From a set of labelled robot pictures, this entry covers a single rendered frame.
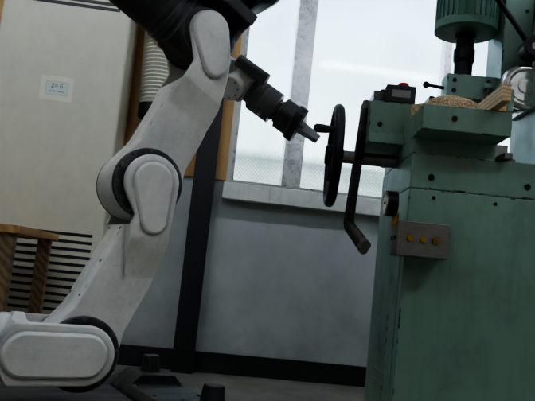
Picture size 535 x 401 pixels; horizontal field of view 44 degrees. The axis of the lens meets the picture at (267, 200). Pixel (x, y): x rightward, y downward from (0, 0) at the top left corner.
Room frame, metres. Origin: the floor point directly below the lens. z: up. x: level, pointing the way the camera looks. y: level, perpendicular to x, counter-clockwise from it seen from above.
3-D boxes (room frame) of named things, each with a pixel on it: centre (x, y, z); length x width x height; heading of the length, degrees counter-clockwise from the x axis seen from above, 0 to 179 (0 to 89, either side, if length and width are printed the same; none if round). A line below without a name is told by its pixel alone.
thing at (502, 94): (1.75, -0.51, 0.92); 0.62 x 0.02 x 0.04; 179
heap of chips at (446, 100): (1.57, -0.42, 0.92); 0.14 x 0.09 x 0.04; 89
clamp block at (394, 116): (1.82, -0.32, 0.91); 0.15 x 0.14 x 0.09; 179
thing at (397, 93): (1.82, -0.32, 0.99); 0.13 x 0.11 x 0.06; 179
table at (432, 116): (1.82, -0.40, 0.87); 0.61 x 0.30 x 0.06; 179
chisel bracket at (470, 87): (1.82, -0.53, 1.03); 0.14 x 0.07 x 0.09; 89
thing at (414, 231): (1.56, -0.36, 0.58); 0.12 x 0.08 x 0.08; 89
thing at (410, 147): (1.82, -0.45, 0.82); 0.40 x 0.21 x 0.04; 179
